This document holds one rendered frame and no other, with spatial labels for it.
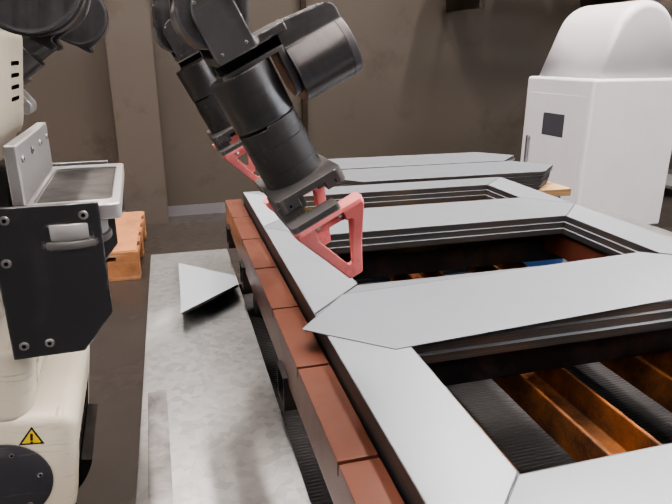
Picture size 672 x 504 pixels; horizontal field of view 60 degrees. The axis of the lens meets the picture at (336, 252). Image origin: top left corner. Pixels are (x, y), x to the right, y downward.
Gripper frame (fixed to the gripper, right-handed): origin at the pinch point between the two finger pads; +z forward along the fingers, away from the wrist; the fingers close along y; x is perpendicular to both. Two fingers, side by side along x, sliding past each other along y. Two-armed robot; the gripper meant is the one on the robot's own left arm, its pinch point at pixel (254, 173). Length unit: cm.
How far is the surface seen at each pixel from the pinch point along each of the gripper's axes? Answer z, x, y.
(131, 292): 75, 72, 209
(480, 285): 26.1, -19.6, -24.1
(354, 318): 16.1, 0.2, -29.2
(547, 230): 44, -49, 5
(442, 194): 40, -43, 40
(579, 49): 97, -241, 237
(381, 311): 18.0, -3.6, -28.3
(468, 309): 23.3, -14.0, -31.4
